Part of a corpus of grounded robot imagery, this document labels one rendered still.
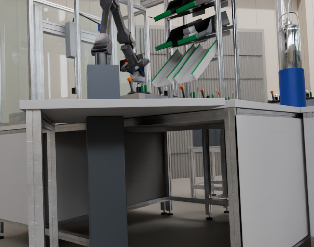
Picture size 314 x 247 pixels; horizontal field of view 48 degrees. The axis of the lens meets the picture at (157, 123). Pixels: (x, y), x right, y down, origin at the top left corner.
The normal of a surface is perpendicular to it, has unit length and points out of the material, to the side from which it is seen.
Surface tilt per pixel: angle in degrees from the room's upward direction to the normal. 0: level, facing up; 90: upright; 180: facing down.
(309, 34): 90
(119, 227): 90
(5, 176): 90
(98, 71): 90
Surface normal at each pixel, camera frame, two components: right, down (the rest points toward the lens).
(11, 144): -0.65, 0.00
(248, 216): 0.76, -0.06
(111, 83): 0.22, -0.05
